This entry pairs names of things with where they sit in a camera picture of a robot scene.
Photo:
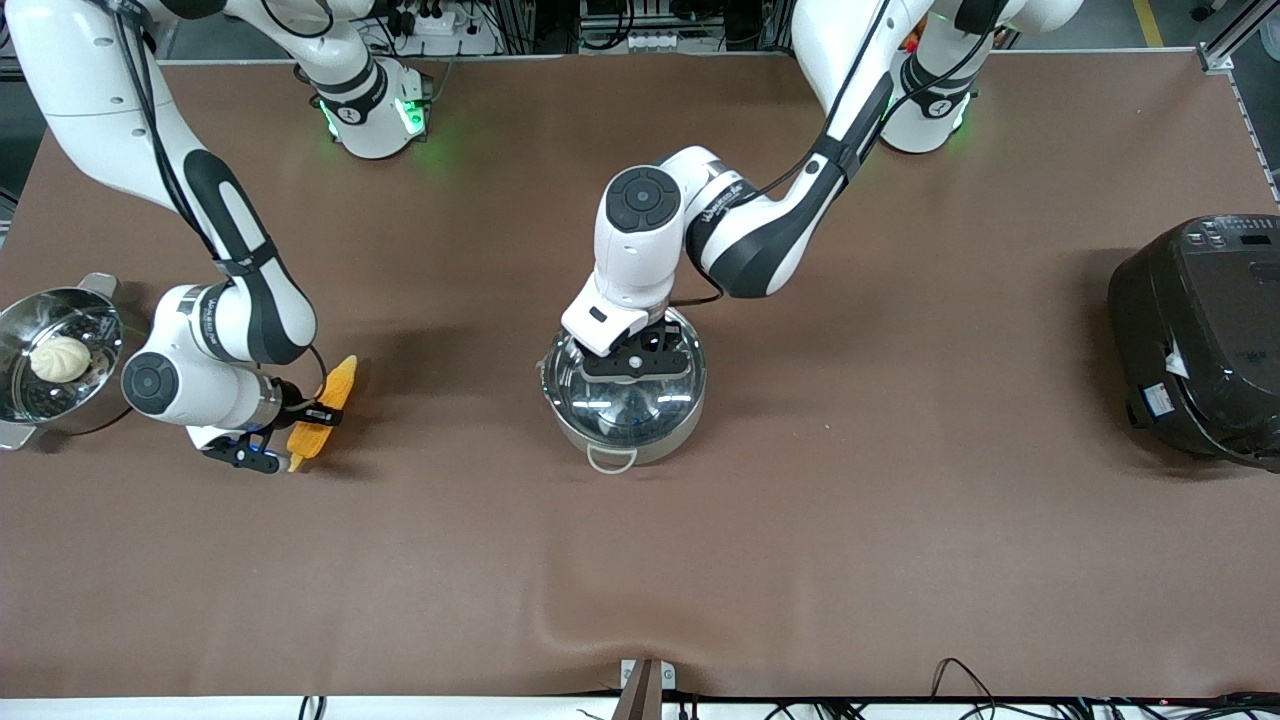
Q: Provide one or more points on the white power strip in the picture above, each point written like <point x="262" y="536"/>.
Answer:
<point x="437" y="20"/>

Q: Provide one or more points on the metal table bracket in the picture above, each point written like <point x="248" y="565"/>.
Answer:
<point x="646" y="685"/>

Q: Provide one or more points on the glass pot lid copper knob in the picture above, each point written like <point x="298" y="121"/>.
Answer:
<point x="620" y="410"/>

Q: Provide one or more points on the stainless steel steamer pot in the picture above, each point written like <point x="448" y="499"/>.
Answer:
<point x="25" y="305"/>

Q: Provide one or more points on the yellow corn cob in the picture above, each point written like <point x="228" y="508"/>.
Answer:
<point x="340" y="383"/>

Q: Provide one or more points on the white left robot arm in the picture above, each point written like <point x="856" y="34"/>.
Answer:
<point x="640" y="240"/>

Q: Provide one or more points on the black rice cooker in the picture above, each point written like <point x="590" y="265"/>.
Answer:
<point x="1200" y="340"/>

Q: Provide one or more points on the perforated steel steamer basket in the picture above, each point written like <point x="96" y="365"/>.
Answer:
<point x="95" y="330"/>

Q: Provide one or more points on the aluminium frame profile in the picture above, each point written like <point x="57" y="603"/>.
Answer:
<point x="1235" y="35"/>

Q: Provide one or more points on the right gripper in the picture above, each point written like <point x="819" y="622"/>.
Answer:
<point x="296" y="404"/>

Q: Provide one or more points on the white steamed bun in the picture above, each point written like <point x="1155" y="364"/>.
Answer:
<point x="60" y="358"/>

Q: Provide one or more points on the brown table mat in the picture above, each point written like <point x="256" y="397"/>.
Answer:
<point x="800" y="560"/>

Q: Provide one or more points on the stainless steel cooking pot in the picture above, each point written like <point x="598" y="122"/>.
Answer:
<point x="612" y="460"/>

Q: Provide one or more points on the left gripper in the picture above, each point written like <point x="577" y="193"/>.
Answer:
<point x="657" y="339"/>

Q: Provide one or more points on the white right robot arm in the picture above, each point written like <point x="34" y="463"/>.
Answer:
<point x="95" y="100"/>

